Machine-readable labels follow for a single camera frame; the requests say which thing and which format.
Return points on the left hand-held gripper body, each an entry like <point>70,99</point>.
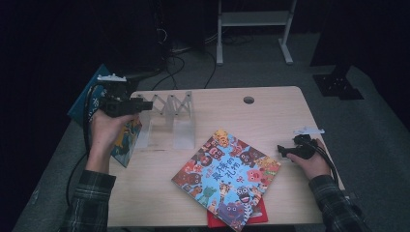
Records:
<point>117,104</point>

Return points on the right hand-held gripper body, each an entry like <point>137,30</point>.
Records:
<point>304,148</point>

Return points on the blue monster picture book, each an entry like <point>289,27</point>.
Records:
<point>80,106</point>

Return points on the translucent expandable book rack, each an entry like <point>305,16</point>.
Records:
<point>183,135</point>

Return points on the colourful animal faces picture book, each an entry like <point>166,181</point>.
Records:
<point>225,174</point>

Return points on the red picture book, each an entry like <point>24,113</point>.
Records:
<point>261,216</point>

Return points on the person's right hand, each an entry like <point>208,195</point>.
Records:
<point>314,166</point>

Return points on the person's left hand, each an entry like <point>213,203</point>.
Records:
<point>103,138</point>

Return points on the black stand base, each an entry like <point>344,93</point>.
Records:
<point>336,87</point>
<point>129,84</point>

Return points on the white metal table frame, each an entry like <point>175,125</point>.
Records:
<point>254,18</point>

